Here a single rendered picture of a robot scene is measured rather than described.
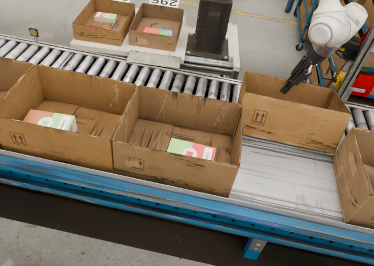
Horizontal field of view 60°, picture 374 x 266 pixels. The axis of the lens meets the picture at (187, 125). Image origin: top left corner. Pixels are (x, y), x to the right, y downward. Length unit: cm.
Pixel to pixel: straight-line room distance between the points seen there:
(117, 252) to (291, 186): 111
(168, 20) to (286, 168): 141
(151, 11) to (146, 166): 145
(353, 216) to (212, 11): 123
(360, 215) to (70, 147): 93
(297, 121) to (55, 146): 85
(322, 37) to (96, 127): 86
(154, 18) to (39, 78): 114
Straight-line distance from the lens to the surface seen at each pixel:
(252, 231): 116
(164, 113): 125
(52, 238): 205
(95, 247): 198
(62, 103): 139
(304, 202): 119
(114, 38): 197
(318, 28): 118
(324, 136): 131
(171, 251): 127
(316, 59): 141
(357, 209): 114
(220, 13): 187
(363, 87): 195
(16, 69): 140
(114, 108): 131
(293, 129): 128
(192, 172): 101
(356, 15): 135
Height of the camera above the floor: 177
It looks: 44 degrees down
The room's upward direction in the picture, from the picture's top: 9 degrees clockwise
